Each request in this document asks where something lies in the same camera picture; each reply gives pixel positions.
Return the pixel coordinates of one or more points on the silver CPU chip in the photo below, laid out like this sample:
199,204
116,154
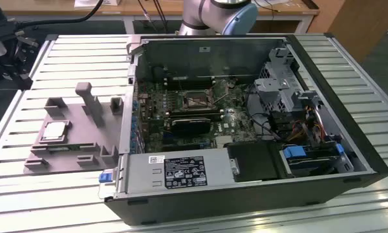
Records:
53,131

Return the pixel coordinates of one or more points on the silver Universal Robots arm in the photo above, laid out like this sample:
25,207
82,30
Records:
197,14

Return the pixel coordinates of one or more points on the black RAM slot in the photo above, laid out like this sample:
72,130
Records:
193,112
195,117
187,78
187,85

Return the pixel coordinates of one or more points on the CPU socket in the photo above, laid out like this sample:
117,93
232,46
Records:
197,100

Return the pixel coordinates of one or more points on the black graphics card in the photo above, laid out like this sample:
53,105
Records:
191,127

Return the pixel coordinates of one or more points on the silver chipset heatsink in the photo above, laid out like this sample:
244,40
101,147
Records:
223,142

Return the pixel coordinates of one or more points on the green motherboard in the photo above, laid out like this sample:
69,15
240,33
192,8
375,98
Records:
237,126

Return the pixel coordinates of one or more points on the black plastic drive cover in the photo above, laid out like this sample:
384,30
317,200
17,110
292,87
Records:
255,160

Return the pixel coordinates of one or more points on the silver power supply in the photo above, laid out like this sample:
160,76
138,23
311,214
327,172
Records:
141,170

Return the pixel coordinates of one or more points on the grey metal drive cage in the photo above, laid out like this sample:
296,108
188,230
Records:
277,92

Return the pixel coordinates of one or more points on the white label sticker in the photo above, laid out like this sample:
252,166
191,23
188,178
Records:
204,49

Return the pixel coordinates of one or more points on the grey parts rack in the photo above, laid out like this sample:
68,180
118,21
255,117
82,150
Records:
80,138

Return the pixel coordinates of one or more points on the blue case latch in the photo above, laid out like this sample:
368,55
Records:
105,176

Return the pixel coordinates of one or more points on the black open PC case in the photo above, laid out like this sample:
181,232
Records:
213,208

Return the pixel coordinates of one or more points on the hard disk in blue carrier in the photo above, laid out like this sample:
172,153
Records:
309,160

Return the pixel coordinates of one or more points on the green RAM stick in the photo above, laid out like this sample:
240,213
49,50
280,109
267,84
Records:
68,148

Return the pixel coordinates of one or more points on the wooden desk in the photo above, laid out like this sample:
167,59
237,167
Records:
141,11

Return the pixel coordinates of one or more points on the white paper sheets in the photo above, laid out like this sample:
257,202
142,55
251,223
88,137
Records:
96,3

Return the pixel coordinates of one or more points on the black equipment stand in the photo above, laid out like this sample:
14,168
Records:
5,60

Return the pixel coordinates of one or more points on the brown wooden cabinet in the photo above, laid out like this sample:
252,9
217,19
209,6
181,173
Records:
365,26

